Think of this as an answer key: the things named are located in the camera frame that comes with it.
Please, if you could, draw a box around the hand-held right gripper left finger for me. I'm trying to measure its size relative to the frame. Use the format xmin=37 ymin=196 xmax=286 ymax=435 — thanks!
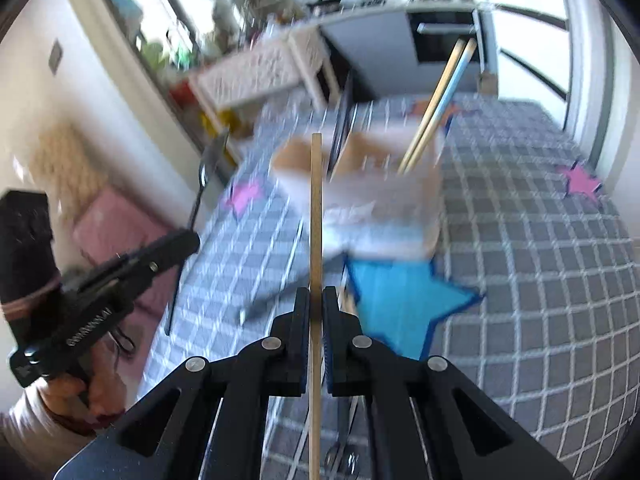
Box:
xmin=117 ymin=287 xmax=312 ymax=480

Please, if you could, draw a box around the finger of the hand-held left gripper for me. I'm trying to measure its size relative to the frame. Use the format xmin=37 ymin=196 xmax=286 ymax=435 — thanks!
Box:
xmin=115 ymin=229 xmax=202 ymax=275

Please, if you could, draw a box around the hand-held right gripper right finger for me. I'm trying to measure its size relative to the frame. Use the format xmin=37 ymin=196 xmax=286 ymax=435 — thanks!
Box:
xmin=323 ymin=286 xmax=573 ymax=480

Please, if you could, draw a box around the black long-handled spoon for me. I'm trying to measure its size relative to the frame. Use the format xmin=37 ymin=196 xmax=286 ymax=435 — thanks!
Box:
xmin=164 ymin=127 xmax=232 ymax=337

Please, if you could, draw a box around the bamboo chopstick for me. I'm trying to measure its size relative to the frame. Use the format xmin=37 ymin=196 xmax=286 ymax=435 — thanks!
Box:
xmin=308 ymin=132 xmax=325 ymax=480
xmin=397 ymin=37 xmax=466 ymax=173

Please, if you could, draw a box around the white plastic utensil holder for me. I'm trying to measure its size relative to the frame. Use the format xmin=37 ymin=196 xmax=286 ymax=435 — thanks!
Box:
xmin=270 ymin=125 xmax=446 ymax=263

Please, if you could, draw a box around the black plastic utensil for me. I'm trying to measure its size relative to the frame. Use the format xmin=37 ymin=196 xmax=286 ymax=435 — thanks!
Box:
xmin=327 ymin=72 xmax=358 ymax=181

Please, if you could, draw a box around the blue patterned chopstick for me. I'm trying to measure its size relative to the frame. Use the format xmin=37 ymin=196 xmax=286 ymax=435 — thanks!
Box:
xmin=407 ymin=40 xmax=478 ymax=173

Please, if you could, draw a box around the person's left forearm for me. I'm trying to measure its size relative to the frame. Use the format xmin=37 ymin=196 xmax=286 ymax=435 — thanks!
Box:
xmin=0 ymin=385 xmax=101 ymax=480

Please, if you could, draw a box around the person's left hand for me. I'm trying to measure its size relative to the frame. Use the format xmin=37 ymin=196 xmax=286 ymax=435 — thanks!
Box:
xmin=45 ymin=342 xmax=131 ymax=431

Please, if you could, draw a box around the dark cloth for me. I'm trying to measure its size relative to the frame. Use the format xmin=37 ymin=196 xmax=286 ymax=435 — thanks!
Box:
xmin=0 ymin=187 xmax=68 ymax=341

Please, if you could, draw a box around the yellow bag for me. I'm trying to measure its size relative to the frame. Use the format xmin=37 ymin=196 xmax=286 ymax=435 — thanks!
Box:
xmin=200 ymin=107 xmax=236 ymax=136

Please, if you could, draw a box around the red basket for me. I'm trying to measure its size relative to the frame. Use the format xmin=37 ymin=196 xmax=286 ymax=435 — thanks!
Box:
xmin=167 ymin=82 xmax=198 ymax=106

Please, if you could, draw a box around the grey checked star tablecloth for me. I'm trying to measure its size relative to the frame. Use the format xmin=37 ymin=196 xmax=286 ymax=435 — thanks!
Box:
xmin=135 ymin=95 xmax=633 ymax=480

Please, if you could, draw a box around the white storage cart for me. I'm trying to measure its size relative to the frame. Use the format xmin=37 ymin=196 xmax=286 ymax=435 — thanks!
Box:
xmin=187 ymin=25 xmax=341 ymax=111

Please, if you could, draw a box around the black oven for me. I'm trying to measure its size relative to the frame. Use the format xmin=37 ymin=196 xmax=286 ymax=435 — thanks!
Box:
xmin=407 ymin=7 xmax=483 ymax=66

